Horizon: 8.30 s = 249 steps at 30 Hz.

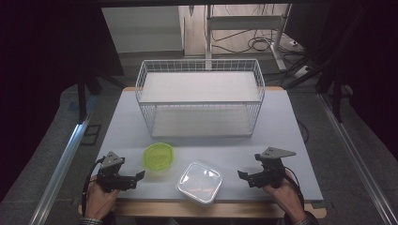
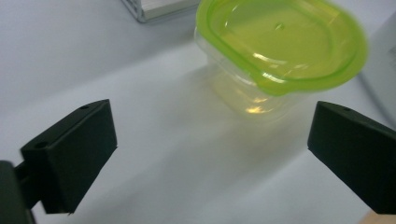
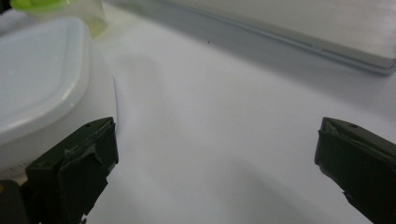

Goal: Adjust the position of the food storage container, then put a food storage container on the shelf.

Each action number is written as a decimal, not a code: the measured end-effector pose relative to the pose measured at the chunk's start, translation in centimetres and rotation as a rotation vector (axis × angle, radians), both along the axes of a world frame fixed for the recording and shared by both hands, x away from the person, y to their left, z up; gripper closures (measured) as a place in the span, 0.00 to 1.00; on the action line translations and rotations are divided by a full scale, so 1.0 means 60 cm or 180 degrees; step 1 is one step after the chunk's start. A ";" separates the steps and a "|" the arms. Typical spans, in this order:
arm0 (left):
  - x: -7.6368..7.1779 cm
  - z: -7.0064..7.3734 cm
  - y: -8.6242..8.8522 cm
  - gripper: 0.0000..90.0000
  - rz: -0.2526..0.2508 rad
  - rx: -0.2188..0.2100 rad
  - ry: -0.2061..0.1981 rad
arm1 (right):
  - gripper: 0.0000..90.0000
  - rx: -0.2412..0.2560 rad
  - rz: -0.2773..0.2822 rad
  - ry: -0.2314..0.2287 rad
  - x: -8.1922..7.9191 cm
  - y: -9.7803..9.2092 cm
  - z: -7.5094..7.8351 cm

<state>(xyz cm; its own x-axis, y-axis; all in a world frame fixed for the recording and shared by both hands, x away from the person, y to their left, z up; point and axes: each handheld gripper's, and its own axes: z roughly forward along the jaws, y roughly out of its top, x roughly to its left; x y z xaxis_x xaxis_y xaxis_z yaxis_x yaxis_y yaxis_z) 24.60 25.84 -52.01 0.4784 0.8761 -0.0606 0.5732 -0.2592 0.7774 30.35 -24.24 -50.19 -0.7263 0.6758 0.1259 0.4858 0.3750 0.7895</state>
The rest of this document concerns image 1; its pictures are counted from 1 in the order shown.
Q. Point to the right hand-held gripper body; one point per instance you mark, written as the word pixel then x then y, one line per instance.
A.
pixel 272 173

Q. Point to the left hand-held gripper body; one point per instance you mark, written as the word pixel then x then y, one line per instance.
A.
pixel 109 178

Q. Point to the green lidded plastic container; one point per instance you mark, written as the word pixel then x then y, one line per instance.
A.
pixel 158 157

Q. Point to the person's left hand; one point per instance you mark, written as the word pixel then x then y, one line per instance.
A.
pixel 100 200

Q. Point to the person's right hand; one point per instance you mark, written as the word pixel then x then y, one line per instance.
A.
pixel 286 198

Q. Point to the clear square plastic container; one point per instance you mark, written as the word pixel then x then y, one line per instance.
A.
pixel 200 182

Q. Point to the black metal stand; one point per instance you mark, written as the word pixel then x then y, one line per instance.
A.
pixel 337 100
pixel 83 97

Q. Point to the white power strip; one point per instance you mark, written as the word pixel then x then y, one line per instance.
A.
pixel 303 72

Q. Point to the black curtain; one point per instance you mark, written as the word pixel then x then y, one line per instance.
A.
pixel 47 62
pixel 359 56

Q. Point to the black rectangular floor frame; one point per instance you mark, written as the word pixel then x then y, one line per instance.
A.
pixel 90 134

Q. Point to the aluminium floor rail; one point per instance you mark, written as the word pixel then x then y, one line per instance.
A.
pixel 61 168
pixel 356 150

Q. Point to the white metal desk frame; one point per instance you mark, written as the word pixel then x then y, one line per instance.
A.
pixel 244 22

